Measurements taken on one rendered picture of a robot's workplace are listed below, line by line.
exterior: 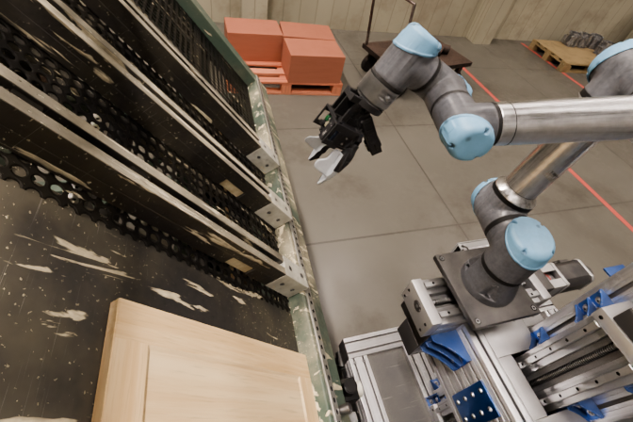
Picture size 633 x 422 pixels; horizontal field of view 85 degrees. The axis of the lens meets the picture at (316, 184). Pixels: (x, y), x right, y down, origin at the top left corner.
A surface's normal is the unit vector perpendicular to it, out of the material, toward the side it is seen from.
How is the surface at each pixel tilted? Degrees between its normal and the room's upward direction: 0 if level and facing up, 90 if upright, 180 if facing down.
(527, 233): 7
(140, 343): 52
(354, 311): 0
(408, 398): 0
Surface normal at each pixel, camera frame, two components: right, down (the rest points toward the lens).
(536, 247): 0.17, -0.59
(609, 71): -0.97, -0.18
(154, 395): 0.86, -0.47
